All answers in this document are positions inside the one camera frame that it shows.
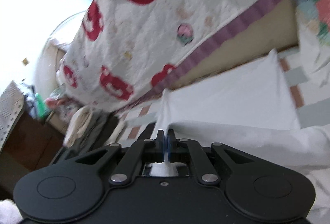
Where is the cream folded cloth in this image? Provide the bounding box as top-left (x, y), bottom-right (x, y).
top-left (63, 107), bottom-right (96, 147)

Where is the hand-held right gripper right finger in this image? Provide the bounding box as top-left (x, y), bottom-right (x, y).
top-left (166, 129), bottom-right (257, 186)

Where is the green plastic bag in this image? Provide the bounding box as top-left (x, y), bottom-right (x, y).
top-left (35, 92), bottom-right (51, 121)

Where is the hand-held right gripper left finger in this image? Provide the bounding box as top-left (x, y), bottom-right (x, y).
top-left (75, 130), bottom-right (165, 186)

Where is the white shirt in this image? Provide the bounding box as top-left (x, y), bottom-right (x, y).
top-left (150, 50), bottom-right (330, 224)

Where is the grey bunny plush toy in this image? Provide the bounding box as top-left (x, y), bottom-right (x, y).
top-left (46, 96), bottom-right (78, 124)

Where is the geometric patterned cloth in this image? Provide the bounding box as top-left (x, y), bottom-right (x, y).
top-left (0, 81), bottom-right (25, 152)

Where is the beige mattress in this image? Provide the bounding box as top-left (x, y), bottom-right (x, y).
top-left (167, 0), bottom-right (301, 90)

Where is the cream round headboard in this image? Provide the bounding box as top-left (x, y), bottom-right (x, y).
top-left (35, 11), bottom-right (87, 101)

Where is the brown wooden cabinet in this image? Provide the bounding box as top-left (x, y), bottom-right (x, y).
top-left (0, 105), bottom-right (67, 173)

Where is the bear print quilt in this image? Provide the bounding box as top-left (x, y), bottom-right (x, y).
top-left (55, 0), bottom-right (320, 113)

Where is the floral blanket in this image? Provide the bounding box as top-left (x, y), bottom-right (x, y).
top-left (291, 0), bottom-right (330, 46)

